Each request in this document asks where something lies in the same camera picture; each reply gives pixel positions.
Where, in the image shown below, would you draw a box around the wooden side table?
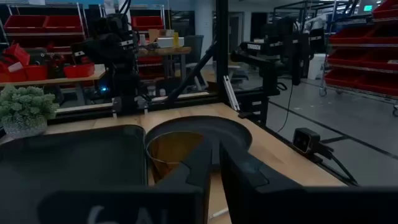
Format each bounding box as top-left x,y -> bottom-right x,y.
136,46 -> 192,57

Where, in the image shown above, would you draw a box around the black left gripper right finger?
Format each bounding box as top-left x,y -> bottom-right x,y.
219,140 -> 301,191

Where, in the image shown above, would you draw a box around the silver metal utensil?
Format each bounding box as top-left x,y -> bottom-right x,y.
207,207 -> 230,220

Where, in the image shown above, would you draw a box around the red storage bin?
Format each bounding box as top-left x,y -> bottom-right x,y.
24,65 -> 49,82
2,14 -> 48,34
0,60 -> 27,83
2,43 -> 31,67
131,16 -> 165,31
371,0 -> 398,19
328,26 -> 374,45
356,73 -> 398,96
45,15 -> 84,34
63,63 -> 96,79
326,49 -> 365,66

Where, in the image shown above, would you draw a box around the amber ribbed glass cup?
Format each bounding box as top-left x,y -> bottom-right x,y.
145,130 -> 206,185

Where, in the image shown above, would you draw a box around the black table-level camera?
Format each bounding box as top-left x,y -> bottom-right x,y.
292,127 -> 322,155

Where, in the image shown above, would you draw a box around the black camera cable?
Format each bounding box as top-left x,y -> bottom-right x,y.
310,144 -> 359,187

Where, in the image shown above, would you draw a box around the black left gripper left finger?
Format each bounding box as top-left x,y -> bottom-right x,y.
154,137 -> 221,192

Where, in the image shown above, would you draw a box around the metal rack on wheels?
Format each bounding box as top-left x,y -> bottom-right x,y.
318,0 -> 398,117

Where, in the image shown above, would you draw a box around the black round plate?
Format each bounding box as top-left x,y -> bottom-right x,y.
144,115 -> 253,175

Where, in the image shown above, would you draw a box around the black rectangular tray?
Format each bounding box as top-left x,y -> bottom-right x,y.
0,124 -> 149,203

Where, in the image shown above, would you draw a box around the hanging black cable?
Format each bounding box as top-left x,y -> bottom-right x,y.
275,83 -> 295,134

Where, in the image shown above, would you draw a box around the white plastic bars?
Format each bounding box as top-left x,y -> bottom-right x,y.
223,75 -> 241,112

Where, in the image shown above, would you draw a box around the green potted plant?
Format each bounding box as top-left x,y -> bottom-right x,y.
0,84 -> 60,139

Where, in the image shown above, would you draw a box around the white box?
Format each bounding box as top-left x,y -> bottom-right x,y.
156,37 -> 185,49

